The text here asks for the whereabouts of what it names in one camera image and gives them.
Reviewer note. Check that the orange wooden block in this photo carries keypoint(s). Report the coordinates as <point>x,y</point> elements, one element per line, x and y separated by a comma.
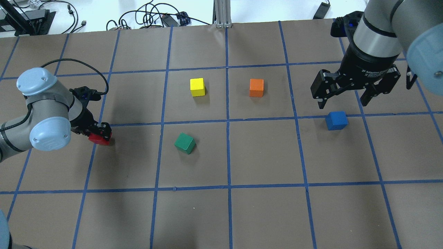
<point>256,88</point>

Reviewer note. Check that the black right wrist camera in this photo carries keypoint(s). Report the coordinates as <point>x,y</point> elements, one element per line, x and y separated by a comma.
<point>346,25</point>

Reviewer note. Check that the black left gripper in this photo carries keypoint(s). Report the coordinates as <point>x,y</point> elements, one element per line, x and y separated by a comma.
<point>84,120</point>

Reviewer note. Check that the blue wooden block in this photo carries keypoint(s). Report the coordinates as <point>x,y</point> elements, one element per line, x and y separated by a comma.
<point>336,120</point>

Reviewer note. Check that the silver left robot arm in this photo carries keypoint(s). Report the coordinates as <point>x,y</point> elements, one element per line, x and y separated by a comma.
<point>53,114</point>

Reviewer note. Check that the yellow wooden block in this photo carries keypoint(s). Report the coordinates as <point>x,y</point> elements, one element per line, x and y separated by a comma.
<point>197,87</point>

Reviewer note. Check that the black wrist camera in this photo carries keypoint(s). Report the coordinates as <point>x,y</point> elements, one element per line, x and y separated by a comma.
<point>346,25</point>
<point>85,94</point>

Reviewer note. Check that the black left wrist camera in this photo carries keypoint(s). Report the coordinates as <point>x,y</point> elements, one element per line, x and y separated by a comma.
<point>85,94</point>

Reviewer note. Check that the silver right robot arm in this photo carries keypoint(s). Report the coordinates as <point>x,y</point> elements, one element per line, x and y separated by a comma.
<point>377,36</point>

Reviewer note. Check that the black camera stand base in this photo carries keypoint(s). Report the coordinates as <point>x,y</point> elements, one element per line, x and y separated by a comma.
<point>33,22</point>

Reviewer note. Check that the red wooden block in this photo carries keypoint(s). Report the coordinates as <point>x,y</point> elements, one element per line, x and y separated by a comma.
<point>99,139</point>

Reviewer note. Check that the black power adapter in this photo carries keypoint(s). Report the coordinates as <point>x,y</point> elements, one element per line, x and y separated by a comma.
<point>322,10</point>

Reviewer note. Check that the green wooden block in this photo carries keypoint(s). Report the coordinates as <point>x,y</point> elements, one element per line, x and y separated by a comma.
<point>185,143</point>

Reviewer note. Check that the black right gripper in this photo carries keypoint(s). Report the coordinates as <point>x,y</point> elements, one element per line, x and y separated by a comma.
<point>368,64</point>

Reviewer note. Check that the aluminium frame post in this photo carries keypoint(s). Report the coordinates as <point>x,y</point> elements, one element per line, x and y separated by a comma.
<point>222,14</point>

